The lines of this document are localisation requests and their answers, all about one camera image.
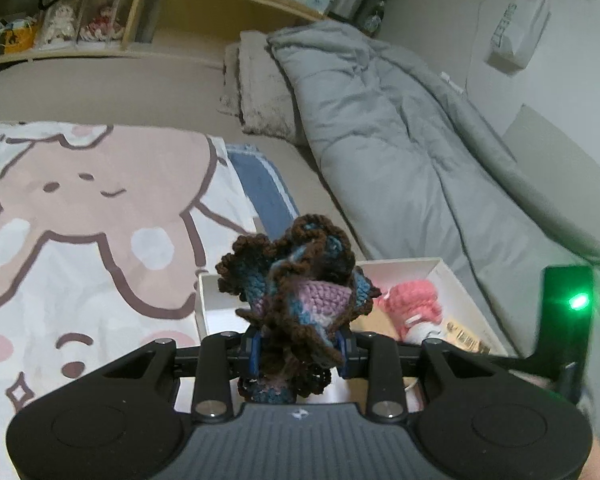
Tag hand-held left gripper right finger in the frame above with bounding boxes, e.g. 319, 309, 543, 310
336, 330, 486, 422

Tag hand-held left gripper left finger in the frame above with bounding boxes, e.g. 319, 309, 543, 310
100, 330, 261, 423

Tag white box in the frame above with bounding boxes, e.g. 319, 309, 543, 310
196, 256, 511, 411

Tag pink crochet doll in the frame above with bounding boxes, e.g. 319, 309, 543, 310
375, 280, 449, 346

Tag dark crochet flower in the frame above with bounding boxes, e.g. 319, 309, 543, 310
217, 213, 384, 406

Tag yellow tissue packet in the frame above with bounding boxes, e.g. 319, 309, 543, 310
442, 317, 492, 356

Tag blue striped cloth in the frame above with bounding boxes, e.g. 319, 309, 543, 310
227, 144, 301, 237

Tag printed blanket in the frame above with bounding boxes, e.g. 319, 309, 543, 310
0, 120, 262, 480

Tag grey duvet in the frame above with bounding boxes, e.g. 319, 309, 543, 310
266, 21, 600, 361

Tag grey-brown pillow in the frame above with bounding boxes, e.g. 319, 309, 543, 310
217, 30, 311, 147

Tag taupe bed sheet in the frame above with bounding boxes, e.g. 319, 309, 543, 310
0, 54, 531, 361

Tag white paper bag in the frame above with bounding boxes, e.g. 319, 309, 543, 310
484, 0, 552, 69

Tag dark bottle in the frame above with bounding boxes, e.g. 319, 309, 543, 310
363, 0, 389, 36

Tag wooden shelf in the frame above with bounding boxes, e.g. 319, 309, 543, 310
0, 0, 332, 69

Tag pale packet on shelf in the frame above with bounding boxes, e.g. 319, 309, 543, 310
283, 0, 333, 15

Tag red doll in clear box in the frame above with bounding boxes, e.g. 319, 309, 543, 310
80, 0, 134, 47

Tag cream doll in clear box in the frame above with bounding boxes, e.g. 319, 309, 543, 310
37, 0, 84, 49

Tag yellow bag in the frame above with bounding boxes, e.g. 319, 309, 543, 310
2, 24, 36, 54

